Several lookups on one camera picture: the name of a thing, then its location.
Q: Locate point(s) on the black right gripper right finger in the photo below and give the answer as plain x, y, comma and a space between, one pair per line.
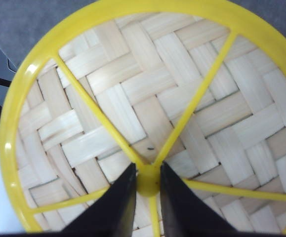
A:
183, 212

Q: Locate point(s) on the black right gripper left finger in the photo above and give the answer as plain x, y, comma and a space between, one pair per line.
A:
113, 213

